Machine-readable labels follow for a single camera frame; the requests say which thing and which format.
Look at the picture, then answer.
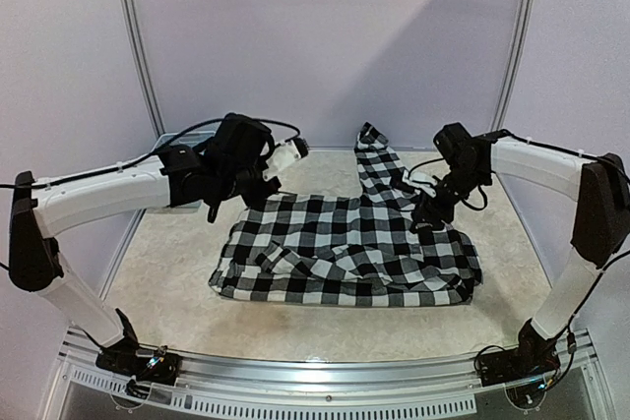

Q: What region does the black white checked shirt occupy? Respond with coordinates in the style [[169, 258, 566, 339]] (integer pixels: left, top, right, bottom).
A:
[[209, 123, 482, 308]]

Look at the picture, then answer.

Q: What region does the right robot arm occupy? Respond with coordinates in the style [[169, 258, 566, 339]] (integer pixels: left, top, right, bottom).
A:
[[412, 122, 629, 377]]

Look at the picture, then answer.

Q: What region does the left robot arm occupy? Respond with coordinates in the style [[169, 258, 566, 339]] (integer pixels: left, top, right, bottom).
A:
[[7, 113, 296, 375]]

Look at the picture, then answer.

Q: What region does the light blue plastic basket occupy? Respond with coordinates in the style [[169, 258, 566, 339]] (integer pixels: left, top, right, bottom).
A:
[[153, 130, 215, 213]]

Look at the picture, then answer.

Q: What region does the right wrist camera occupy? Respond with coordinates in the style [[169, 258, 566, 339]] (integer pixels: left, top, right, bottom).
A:
[[391, 171, 438, 198]]

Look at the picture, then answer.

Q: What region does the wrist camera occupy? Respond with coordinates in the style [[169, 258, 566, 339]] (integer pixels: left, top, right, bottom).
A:
[[391, 171, 438, 198], [262, 137, 309, 181]]

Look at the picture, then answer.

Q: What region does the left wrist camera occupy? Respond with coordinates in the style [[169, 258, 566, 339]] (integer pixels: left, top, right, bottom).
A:
[[262, 137, 309, 181]]

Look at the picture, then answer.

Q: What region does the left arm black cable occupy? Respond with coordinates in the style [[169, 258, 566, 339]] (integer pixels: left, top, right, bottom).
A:
[[0, 116, 302, 190]]

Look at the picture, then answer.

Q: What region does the right aluminium wall post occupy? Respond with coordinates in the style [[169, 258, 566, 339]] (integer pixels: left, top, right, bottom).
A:
[[490, 0, 534, 131]]

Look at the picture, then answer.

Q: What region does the aluminium wall post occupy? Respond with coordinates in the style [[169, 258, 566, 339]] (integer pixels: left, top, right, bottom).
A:
[[120, 0, 165, 138], [490, 0, 534, 131]]

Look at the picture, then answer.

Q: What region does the front aluminium rail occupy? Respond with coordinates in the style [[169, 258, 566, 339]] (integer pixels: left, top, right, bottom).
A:
[[44, 330, 615, 419]]

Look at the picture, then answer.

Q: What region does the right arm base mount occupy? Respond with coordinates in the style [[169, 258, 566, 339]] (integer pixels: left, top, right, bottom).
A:
[[473, 332, 577, 391]]

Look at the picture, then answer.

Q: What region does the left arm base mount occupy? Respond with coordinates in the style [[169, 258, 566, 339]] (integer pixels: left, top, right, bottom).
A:
[[94, 311, 181, 397]]

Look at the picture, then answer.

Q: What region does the left aluminium wall post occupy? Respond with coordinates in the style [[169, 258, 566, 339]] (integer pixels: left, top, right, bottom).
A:
[[120, 0, 165, 138]]

